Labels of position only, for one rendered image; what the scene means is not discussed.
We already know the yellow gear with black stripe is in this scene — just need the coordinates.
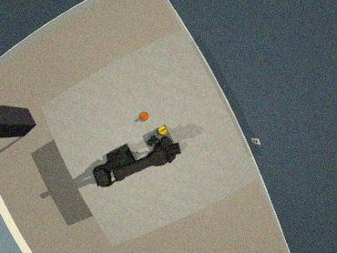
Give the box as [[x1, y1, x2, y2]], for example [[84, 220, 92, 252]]
[[158, 126, 167, 135]]

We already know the orange gear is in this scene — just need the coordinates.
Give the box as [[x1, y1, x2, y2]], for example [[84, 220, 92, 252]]
[[140, 112, 148, 121]]

